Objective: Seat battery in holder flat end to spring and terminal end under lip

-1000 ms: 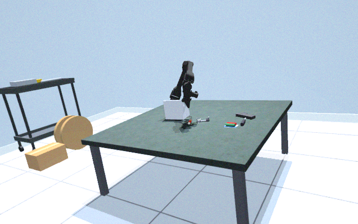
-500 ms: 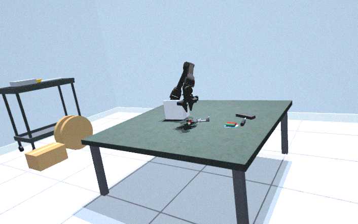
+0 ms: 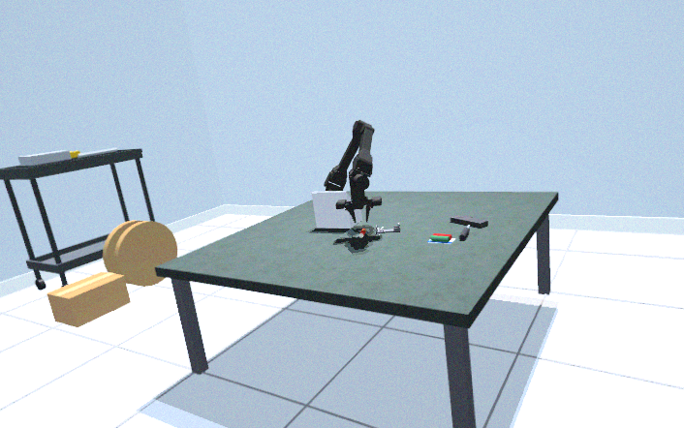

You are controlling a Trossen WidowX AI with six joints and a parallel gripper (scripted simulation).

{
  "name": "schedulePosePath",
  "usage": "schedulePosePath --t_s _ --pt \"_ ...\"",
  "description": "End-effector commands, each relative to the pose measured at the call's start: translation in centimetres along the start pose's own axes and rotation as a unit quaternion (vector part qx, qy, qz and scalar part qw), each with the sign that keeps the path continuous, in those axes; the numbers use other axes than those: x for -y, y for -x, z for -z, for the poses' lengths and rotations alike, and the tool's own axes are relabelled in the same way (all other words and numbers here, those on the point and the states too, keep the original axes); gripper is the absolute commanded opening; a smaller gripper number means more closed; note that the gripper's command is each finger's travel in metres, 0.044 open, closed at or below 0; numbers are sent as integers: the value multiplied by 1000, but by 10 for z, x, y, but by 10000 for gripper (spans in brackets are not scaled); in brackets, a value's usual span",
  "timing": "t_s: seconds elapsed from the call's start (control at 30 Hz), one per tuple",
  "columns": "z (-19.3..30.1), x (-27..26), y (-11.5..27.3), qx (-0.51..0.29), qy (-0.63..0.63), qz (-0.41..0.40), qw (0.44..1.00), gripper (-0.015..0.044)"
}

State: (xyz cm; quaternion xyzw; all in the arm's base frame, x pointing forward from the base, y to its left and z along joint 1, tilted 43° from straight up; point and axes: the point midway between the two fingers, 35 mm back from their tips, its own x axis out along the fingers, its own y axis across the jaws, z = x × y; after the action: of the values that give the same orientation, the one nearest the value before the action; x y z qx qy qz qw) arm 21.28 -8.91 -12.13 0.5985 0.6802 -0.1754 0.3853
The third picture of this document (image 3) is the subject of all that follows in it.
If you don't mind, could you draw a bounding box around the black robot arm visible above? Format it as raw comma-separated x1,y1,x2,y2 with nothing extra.
324,120,375,210

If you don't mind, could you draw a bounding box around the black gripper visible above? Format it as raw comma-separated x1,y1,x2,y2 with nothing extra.
336,187,382,223

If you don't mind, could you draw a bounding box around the black-handled screwdriver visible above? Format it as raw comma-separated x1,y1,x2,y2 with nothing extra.
459,225,470,240

